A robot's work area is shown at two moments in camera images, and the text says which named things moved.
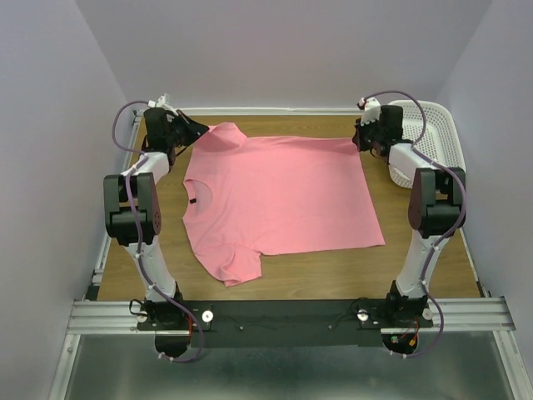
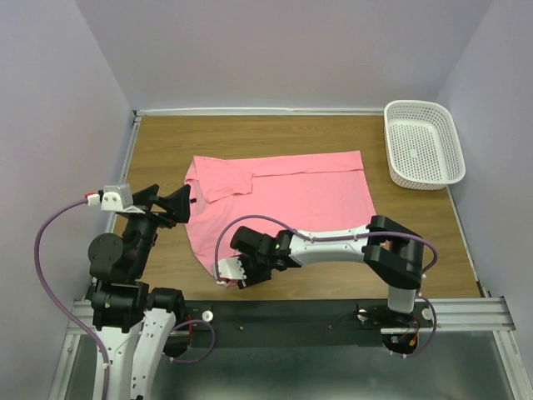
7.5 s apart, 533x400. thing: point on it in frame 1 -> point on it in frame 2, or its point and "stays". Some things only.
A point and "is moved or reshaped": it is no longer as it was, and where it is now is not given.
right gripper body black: x=367 y=136 -> x=256 y=270
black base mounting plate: x=288 y=322 stays
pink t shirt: x=248 y=197 is moved or reshaped
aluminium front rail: x=117 y=317 stays
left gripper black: x=194 y=130 -> x=177 y=204
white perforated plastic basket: x=428 y=129 stays
